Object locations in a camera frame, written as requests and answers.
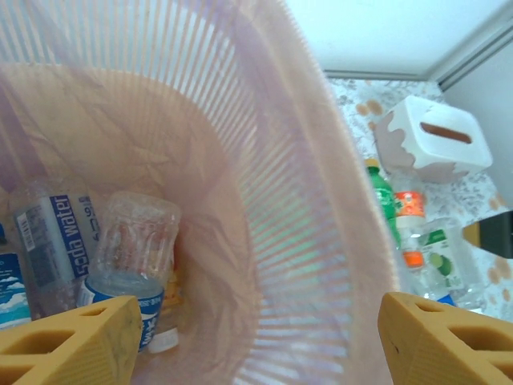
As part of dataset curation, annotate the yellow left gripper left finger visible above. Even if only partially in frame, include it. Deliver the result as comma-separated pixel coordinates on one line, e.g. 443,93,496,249
0,294,144,385

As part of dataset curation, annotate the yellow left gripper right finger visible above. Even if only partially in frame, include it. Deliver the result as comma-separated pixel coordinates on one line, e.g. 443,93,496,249
378,291,513,385

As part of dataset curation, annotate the clear bottle lime label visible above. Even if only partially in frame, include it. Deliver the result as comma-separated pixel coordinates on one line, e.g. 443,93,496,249
416,217,487,310

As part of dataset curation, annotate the clear bottle orange label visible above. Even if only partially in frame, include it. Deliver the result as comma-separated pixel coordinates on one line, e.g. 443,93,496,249
394,172,429,270

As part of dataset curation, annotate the clear soda water bottle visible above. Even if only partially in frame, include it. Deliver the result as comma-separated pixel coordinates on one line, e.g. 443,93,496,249
10,176,103,320

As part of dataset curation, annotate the green plastic bottle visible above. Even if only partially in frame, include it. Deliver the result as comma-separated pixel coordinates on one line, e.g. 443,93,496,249
363,157,403,252

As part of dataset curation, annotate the pink ribbed plastic bin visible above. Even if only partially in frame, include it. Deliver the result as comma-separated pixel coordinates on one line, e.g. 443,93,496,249
0,0,402,385

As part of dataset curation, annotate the floral patterned tablecloth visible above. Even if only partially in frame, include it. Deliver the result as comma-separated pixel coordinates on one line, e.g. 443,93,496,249
328,78,513,322

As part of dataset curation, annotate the white and pink tissue box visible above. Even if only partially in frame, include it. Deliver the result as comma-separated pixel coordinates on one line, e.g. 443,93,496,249
374,95,494,184

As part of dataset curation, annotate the clear bottle blue white label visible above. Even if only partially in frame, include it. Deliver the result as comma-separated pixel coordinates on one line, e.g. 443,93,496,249
78,191,184,355

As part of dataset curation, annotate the bottle with blue cloud label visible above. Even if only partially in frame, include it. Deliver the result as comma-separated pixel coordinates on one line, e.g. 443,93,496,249
0,222,34,330

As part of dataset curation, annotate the aluminium enclosure frame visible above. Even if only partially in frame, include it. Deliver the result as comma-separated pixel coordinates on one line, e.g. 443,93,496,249
323,0,513,91

